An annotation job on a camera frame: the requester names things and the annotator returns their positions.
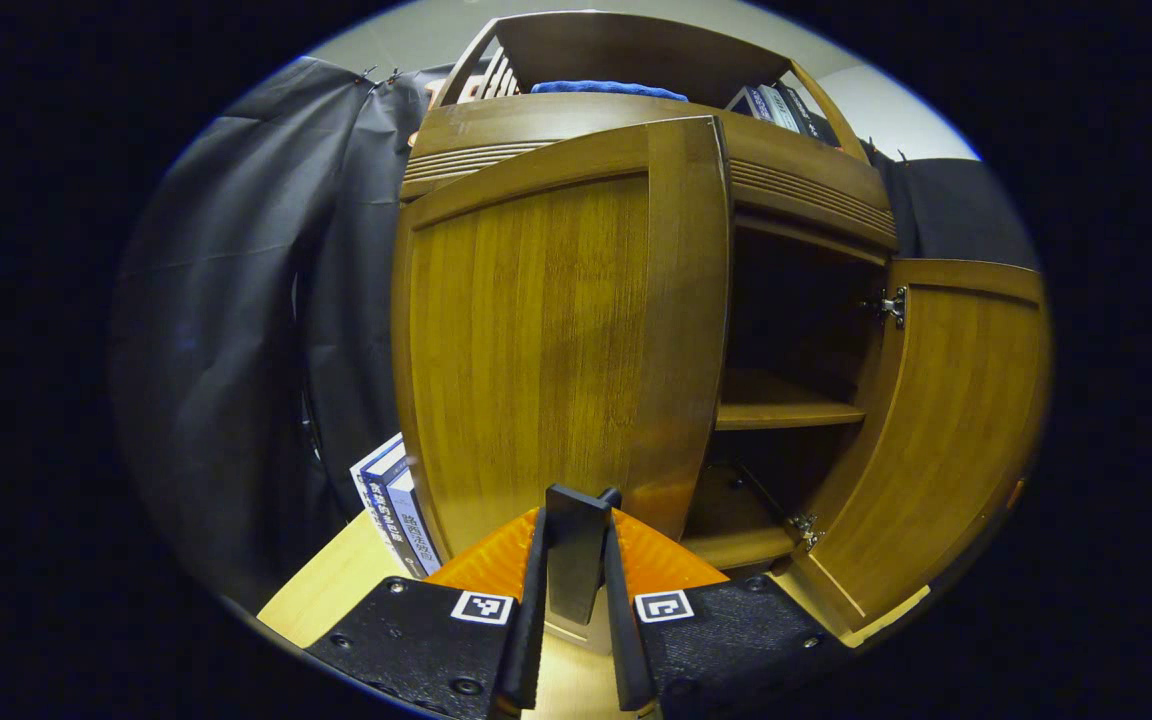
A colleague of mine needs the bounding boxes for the blue cover book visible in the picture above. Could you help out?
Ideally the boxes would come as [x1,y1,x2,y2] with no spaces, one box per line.
[726,85,773,123]

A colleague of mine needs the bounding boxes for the black backdrop cloth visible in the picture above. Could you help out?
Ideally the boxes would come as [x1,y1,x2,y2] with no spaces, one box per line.
[861,140,1042,273]
[111,55,437,606]

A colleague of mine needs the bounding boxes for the wooden cabinet door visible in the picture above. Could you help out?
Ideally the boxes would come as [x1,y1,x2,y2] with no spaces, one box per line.
[771,258,1053,648]
[391,115,733,629]

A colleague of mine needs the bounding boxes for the black spine book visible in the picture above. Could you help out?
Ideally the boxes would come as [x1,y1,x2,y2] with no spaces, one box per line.
[781,82,843,149]

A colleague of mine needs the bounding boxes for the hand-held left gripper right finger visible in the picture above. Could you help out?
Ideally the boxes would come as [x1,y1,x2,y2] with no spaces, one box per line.
[601,508,852,720]

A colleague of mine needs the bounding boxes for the wooden inner cabinet shelf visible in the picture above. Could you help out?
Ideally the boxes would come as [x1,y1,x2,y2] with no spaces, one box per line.
[714,368,868,432]

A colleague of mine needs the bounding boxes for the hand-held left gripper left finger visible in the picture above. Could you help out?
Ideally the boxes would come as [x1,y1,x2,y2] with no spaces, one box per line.
[304,505,550,720]

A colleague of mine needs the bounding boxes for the white spine book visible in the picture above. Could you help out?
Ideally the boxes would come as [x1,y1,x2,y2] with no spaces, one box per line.
[756,83,803,134]

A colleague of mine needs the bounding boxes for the folded blue towel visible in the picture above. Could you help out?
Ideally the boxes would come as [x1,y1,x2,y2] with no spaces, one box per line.
[531,80,690,104]

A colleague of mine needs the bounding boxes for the wooden double-door shoe cabinet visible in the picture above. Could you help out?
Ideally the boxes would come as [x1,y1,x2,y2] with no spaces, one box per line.
[391,10,1053,651]

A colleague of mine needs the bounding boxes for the wooden drawer with black knob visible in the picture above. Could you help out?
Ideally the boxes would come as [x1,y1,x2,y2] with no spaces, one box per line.
[401,93,900,253]

